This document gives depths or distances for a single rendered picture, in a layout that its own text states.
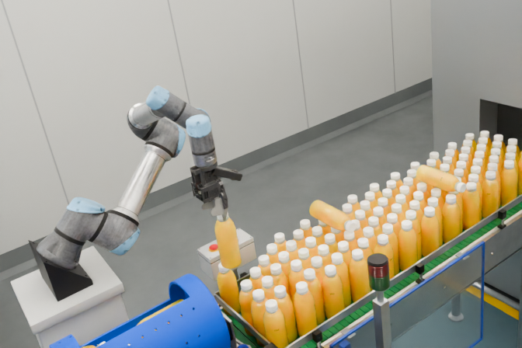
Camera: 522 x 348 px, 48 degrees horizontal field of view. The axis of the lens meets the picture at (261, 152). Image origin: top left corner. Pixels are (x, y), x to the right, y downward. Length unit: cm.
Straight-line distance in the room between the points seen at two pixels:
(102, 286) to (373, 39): 431
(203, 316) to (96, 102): 292
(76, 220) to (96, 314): 34
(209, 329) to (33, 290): 72
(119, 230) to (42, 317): 37
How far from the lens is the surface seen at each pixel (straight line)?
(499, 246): 266
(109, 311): 218
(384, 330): 197
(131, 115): 216
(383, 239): 217
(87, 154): 460
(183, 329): 181
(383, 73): 607
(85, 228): 211
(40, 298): 221
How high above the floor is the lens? 234
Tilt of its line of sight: 25 degrees down
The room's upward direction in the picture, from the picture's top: 9 degrees counter-clockwise
